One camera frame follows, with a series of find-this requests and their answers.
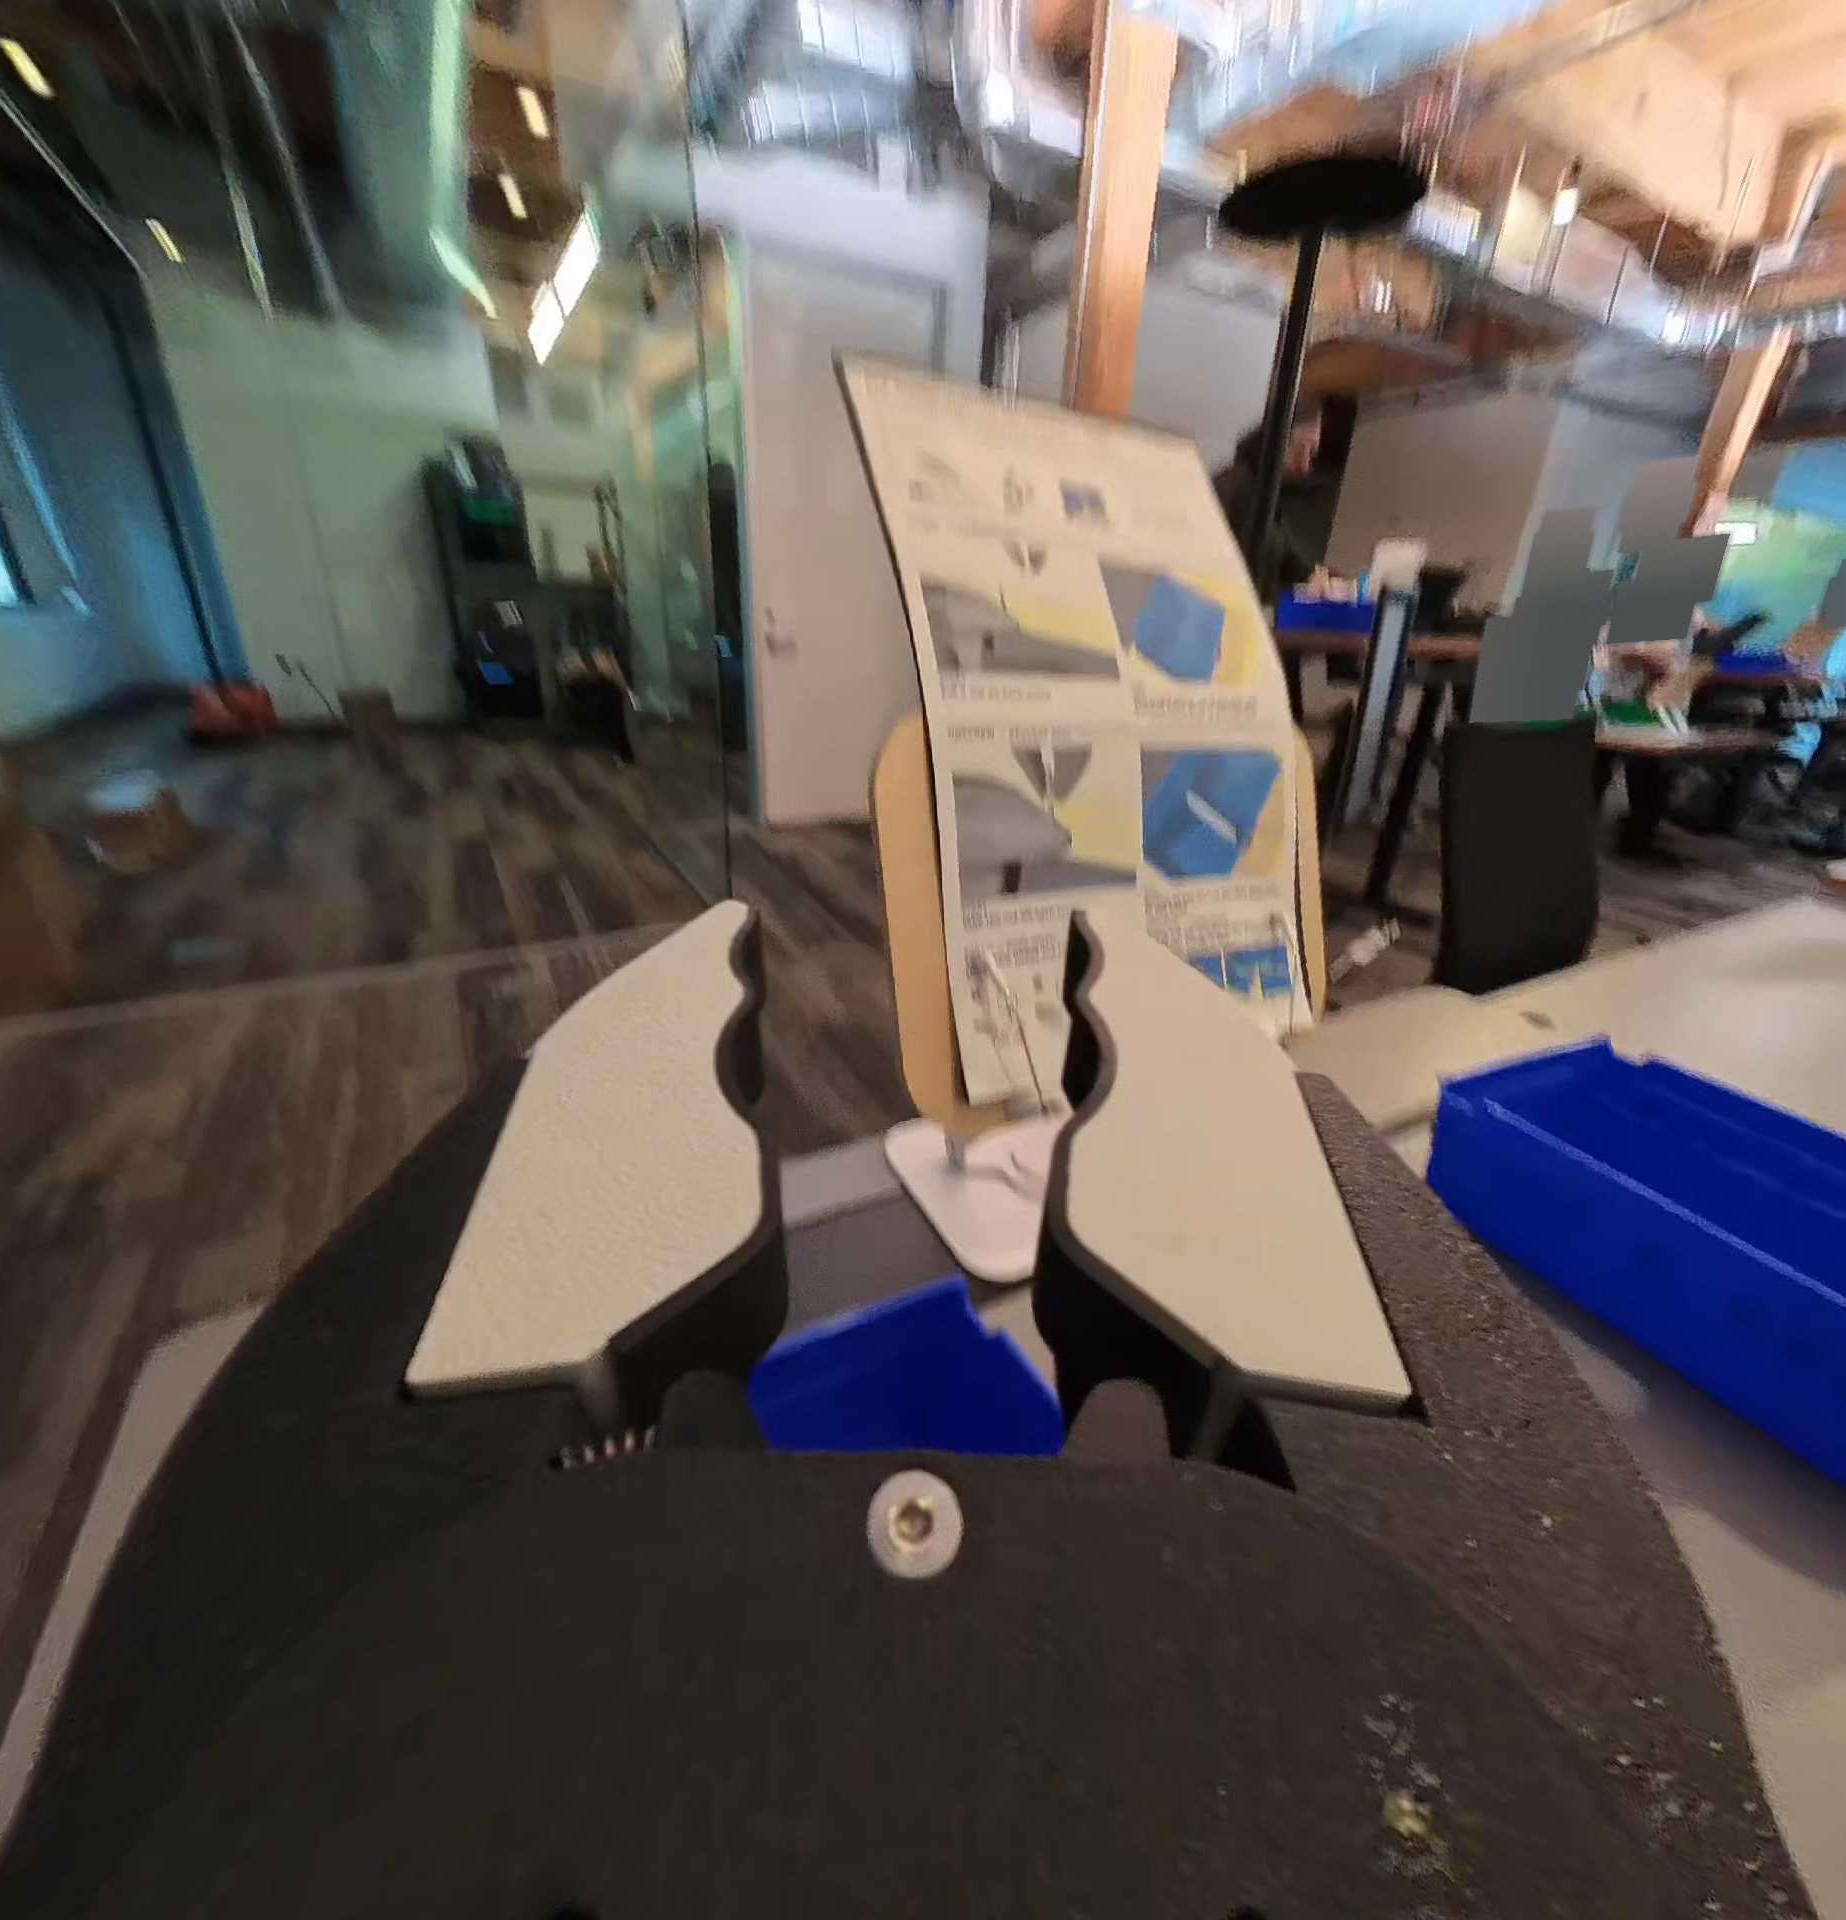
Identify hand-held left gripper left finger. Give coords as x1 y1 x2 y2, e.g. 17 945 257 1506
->
404 900 791 1449

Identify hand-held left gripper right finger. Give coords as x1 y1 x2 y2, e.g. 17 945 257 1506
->
1030 908 1416 1464

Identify plain blue plastic bin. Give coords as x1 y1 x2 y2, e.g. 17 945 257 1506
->
746 1275 1065 1456

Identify blue plastic bin with divider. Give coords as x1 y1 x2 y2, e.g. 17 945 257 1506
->
1423 1036 1846 1517

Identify black office chair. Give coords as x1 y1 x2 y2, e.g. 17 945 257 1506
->
1437 720 1601 993

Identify black framed easel board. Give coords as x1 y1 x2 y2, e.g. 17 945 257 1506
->
1326 539 1464 916

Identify black storage rack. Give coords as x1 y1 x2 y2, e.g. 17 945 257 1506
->
421 438 631 757

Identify papers on wooden table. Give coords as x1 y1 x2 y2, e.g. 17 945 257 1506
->
836 351 1326 1116

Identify cardboard box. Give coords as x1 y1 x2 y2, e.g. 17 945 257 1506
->
0 679 85 1020

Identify black floor lamp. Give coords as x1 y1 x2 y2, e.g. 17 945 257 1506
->
1222 150 1430 561

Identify wooden support post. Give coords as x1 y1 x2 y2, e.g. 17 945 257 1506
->
1065 0 1185 416

